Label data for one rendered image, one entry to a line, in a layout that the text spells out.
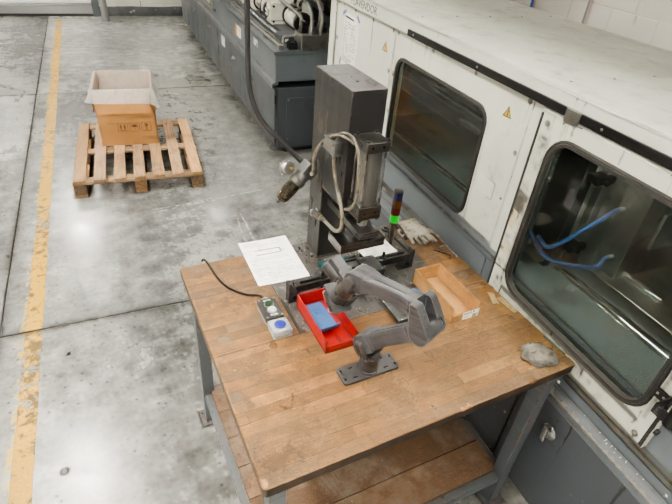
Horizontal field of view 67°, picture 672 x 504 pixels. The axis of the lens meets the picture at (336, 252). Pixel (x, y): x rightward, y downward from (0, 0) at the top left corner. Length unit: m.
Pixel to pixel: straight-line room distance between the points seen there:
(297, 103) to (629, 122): 3.60
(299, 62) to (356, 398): 3.65
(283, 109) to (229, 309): 3.24
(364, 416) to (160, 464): 1.26
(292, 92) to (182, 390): 2.99
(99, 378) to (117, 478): 0.60
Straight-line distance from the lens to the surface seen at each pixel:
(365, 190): 1.70
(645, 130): 1.66
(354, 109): 1.65
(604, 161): 1.72
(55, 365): 3.10
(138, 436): 2.68
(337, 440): 1.51
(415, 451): 2.36
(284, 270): 2.02
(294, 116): 4.92
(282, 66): 4.75
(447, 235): 2.44
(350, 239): 1.80
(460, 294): 2.00
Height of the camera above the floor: 2.15
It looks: 36 degrees down
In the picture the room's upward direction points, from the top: 6 degrees clockwise
